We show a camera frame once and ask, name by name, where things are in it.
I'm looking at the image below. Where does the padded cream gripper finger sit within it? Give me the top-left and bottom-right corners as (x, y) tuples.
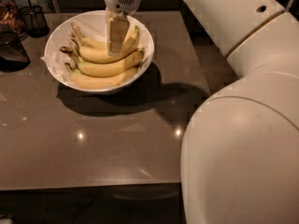
(106, 8), (130, 56)

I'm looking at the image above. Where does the yellow banana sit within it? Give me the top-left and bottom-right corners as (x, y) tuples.
(59, 46), (144, 77)
(64, 63), (138, 90)
(75, 43), (139, 63)
(71, 22), (139, 49)

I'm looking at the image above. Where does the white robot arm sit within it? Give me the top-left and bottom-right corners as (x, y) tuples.
(180, 0), (299, 224)

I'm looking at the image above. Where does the white bowl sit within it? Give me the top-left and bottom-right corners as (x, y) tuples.
(44, 10), (154, 94)

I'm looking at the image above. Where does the black mesh pen cup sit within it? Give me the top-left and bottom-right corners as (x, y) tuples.
(20, 6), (50, 38)

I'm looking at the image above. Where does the jar with brown contents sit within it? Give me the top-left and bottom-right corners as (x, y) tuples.
(0, 0), (27, 40)

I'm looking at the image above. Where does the dark glass container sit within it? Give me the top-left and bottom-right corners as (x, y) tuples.
(0, 31), (30, 72)

